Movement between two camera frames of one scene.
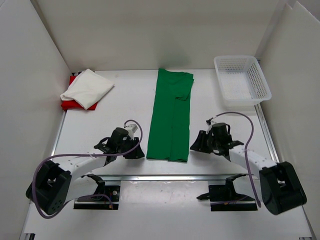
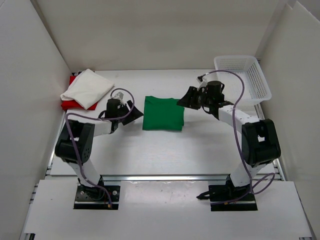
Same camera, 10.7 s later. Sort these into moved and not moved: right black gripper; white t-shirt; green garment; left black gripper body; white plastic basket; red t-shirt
Moved: right black gripper; green garment; left black gripper body
Not moved: white plastic basket; white t-shirt; red t-shirt
